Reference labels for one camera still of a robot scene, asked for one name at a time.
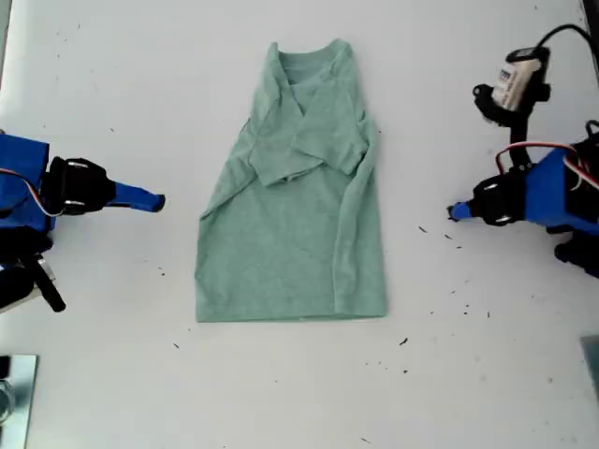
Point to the green t-shirt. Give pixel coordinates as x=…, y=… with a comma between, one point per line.
x=281, y=257

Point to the black clamp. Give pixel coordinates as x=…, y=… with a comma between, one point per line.
x=4, y=367

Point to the black camera stalk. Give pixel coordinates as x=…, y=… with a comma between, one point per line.
x=51, y=290
x=496, y=114

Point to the white camera box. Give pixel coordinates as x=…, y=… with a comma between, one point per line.
x=515, y=84

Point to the black camera box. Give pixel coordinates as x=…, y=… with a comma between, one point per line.
x=14, y=285

